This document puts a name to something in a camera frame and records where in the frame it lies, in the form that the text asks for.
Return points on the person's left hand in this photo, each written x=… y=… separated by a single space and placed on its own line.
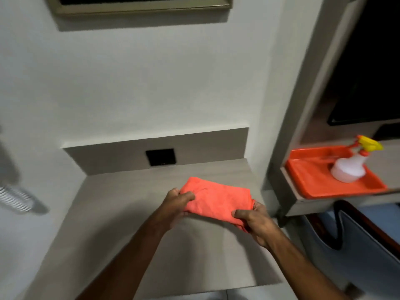
x=173 y=209

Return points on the orange cloth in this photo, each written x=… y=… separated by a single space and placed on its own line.
x=215 y=196

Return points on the white spray bottle yellow trigger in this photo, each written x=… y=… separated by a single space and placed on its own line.
x=348 y=170

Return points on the blue upholstered chair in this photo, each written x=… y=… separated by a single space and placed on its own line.
x=368 y=256

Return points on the person's right hand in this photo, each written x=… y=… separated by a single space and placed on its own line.
x=259 y=224

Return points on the person's right forearm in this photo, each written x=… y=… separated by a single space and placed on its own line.
x=306 y=271

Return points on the black television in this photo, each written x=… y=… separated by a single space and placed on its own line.
x=368 y=74

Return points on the grey wooden desk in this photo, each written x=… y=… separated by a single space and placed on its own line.
x=390 y=165

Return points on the person's left forearm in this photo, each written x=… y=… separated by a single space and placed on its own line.
x=125 y=265

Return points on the orange plastic tray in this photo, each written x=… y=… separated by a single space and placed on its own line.
x=312 y=178

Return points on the grey backsplash panel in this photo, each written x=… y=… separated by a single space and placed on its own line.
x=212 y=146

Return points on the black wall socket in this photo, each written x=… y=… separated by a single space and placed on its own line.
x=160 y=157

